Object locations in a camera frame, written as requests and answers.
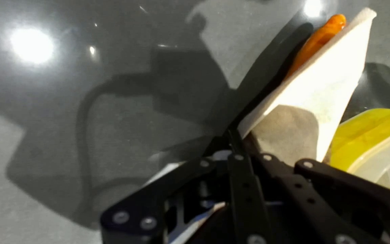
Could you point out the yellow plastic container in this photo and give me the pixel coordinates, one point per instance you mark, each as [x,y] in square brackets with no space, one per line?
[366,131]

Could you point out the beige cloth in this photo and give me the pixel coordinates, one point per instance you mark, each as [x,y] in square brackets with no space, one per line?
[322,90]

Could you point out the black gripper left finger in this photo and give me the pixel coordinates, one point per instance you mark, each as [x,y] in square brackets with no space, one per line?
[244,199]

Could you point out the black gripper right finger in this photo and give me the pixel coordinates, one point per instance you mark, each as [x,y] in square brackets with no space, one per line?
[322,204]

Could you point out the orange toy carrot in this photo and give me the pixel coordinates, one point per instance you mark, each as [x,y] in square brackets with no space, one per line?
[324,36]

